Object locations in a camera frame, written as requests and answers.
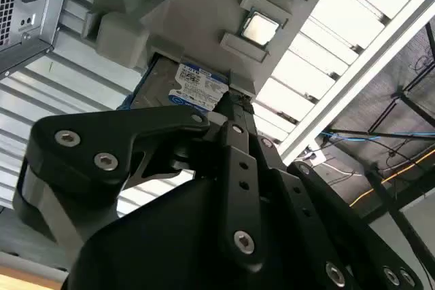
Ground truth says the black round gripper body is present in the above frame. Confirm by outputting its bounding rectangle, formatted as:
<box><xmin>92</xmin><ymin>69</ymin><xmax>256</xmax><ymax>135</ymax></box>
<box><xmin>66</xmin><ymin>180</ymin><xmax>324</xmax><ymax>290</ymax></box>

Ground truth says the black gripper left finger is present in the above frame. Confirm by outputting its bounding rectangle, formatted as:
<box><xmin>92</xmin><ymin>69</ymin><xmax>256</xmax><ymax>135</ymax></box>
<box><xmin>15</xmin><ymin>92</ymin><xmax>259</xmax><ymax>261</ymax></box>

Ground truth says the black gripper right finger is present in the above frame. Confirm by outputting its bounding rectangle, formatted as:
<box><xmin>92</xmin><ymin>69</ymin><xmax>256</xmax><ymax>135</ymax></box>
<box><xmin>237</xmin><ymin>105</ymin><xmax>425</xmax><ymax>290</ymax></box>

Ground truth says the hard disk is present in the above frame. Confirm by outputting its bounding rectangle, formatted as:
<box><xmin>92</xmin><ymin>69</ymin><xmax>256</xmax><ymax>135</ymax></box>
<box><xmin>117</xmin><ymin>54</ymin><xmax>235</xmax><ymax>114</ymax></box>

